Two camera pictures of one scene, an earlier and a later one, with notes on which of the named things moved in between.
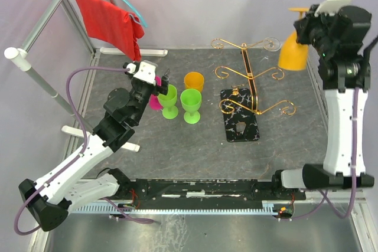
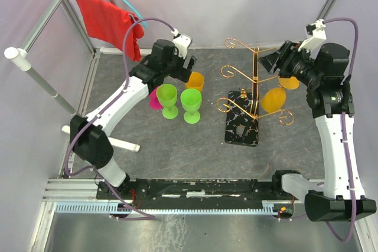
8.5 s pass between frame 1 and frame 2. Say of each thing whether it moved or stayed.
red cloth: stayed
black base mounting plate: stayed
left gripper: moved
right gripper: moved
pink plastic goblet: stayed
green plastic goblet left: stayed
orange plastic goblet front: stayed
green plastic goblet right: stayed
